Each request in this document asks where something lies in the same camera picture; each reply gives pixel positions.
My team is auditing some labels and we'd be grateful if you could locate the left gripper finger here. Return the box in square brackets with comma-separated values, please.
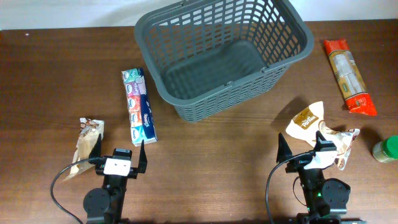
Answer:
[89, 134, 102, 159]
[137, 140, 147, 173]

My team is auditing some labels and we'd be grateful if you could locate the brown clear snack bag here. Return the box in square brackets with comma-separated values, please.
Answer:
[63, 118, 104, 181]

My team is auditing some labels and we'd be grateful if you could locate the green lid spice jar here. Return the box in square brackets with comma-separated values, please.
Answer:
[372, 136, 397, 163]

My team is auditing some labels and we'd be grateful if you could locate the red spaghetti package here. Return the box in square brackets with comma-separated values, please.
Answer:
[323, 39, 377, 116]

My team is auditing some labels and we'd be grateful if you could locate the grey plastic shopping basket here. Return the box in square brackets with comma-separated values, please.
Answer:
[134, 0, 314, 122]

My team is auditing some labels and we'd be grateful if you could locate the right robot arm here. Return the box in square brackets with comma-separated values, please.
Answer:
[276, 131, 365, 224]

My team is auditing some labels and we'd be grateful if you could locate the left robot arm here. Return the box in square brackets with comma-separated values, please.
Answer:
[83, 136, 147, 224]

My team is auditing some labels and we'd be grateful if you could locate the Kleenex tissue multipack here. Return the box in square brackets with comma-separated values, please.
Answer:
[121, 68, 157, 146]

